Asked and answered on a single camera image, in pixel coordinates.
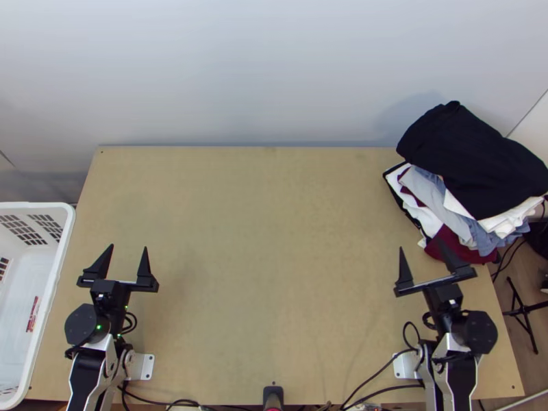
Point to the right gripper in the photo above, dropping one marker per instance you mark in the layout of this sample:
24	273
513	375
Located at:
443	297

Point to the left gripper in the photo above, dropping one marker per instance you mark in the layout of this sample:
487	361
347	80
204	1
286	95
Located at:
111	299

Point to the dark t-shirt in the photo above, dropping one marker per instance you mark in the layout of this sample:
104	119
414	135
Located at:
471	162

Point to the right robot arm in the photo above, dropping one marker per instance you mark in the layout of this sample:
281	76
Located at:
479	332

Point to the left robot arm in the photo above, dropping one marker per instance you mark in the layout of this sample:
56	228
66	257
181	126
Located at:
83	325

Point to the white laundry basket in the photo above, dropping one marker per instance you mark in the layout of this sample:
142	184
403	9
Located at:
64	239

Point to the pile of folded clothes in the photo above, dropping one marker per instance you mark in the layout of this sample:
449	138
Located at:
432	201

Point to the black tripod stand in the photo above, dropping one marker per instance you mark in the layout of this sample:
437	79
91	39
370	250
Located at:
520	308

